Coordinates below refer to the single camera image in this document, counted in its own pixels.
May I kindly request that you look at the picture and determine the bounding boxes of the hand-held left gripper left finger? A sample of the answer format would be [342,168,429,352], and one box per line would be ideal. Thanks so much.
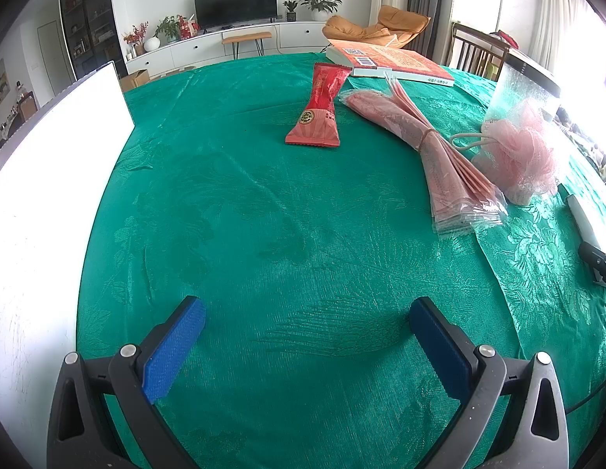
[47,296,207,469]

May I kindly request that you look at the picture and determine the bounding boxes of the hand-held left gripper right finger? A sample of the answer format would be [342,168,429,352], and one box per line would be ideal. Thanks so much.
[409,297,570,469]

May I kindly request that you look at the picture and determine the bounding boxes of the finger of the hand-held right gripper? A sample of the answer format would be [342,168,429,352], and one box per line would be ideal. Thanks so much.
[578,241,606,288]

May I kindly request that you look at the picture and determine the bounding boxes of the grey white soft packet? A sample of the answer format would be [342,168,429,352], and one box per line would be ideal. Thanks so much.
[567,194,606,256]

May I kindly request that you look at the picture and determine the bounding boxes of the pink mesh bath sponge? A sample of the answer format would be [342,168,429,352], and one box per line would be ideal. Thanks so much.
[449,100,560,206]

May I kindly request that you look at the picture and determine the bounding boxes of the green patterned tablecloth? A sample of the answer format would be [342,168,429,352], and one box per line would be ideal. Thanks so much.
[75,51,606,469]

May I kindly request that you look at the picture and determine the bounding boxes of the clear container with black lid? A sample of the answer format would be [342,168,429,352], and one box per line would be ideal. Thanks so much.
[483,51,562,130]

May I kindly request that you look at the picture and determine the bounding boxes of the white foam board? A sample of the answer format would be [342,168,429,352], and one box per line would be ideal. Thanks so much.
[0,61,136,426]

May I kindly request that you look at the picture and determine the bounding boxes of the bundle of red envelopes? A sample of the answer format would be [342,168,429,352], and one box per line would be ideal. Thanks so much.
[339,71,509,240]

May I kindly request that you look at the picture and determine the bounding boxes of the dark wooden chair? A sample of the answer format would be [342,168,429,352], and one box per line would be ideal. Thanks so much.
[452,22,511,81]

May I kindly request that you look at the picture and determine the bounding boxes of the white window curtain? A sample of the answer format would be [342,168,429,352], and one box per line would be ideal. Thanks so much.
[527,0,579,74]

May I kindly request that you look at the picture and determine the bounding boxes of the red snack packet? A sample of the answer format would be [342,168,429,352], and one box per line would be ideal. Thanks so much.
[285,63,351,150]

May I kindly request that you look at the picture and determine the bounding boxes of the cardboard box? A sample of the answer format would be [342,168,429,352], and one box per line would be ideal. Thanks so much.
[121,69,151,93]

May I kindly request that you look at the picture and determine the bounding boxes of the orange book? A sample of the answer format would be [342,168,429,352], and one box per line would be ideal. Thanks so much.
[325,39,455,88]

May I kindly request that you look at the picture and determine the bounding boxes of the white television cabinet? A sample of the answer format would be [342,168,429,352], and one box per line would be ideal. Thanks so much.
[124,20,333,79]

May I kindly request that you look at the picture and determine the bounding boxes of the white vase with red flowers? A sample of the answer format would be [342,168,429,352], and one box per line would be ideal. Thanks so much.
[123,22,160,58]

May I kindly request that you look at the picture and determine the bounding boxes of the white door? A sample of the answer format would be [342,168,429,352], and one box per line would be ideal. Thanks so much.
[36,22,65,103]

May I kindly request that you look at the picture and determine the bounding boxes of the orange lounge chair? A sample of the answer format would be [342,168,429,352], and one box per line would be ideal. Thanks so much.
[322,5,431,52]

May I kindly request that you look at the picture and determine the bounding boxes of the wooden bench with metal legs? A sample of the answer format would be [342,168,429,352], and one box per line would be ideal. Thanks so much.
[221,32,273,60]

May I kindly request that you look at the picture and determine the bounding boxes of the bushy potted plant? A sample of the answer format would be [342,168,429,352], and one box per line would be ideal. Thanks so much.
[154,14,184,43]

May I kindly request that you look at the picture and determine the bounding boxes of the dark display shelf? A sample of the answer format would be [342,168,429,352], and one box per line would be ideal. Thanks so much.
[59,0,126,80]

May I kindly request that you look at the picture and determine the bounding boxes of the black curved television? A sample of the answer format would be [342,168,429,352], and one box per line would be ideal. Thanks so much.
[193,0,278,30]

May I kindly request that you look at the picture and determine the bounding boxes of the large green potted plant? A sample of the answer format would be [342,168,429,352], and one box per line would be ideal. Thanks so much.
[300,0,343,23]

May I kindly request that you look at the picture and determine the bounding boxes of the black cable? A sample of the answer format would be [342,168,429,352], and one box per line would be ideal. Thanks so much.
[564,380,606,414]

